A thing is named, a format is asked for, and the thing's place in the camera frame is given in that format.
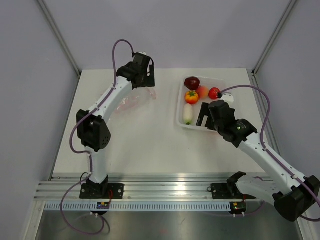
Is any white radish with leaves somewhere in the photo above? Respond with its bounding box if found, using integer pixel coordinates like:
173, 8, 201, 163
182, 103, 194, 125

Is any clear zip top bag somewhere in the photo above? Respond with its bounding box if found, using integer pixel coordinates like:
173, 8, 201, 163
114, 87, 156, 114

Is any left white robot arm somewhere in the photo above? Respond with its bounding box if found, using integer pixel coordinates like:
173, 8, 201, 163
76, 52, 155, 199

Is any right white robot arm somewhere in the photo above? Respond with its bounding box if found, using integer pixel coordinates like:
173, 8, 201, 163
197, 100, 320, 222

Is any peach fruit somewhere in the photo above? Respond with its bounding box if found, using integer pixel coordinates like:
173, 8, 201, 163
196, 86, 209, 99

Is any red tomato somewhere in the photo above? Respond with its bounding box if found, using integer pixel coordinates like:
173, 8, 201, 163
208, 87, 220, 100

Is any white plastic basket tray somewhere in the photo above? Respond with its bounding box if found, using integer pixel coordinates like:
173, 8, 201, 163
176, 75, 227, 132

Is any dark red apple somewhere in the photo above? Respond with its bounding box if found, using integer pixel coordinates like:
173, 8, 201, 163
184, 76, 200, 91

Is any right circuit board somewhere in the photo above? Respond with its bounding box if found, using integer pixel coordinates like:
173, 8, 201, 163
231, 202, 247, 211

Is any circuit board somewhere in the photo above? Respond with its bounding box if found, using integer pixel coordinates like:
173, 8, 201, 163
231, 202, 247, 211
97, 202, 111, 209

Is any left circuit board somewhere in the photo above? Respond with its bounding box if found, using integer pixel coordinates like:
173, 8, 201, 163
97, 202, 111, 209

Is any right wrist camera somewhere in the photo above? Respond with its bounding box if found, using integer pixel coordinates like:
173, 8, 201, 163
221, 92, 235, 105

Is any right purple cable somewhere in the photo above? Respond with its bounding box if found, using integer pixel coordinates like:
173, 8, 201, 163
217, 84, 320, 221

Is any purple cable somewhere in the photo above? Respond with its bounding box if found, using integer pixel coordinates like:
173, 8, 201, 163
217, 84, 320, 221
59, 39, 136, 237

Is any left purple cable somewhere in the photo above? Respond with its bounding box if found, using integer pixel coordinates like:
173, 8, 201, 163
59, 39, 136, 237

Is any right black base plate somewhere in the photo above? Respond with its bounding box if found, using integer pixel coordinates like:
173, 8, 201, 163
206, 183, 256, 200

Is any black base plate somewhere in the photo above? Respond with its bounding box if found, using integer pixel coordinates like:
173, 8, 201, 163
206, 183, 256, 200
79, 182, 124, 200

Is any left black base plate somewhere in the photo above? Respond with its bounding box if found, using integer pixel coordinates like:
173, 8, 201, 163
79, 182, 124, 200

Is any aluminium rail frame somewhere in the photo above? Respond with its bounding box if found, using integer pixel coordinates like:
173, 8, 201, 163
34, 173, 232, 202

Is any white slotted cable duct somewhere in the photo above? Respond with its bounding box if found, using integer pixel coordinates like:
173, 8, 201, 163
44, 201, 232, 213

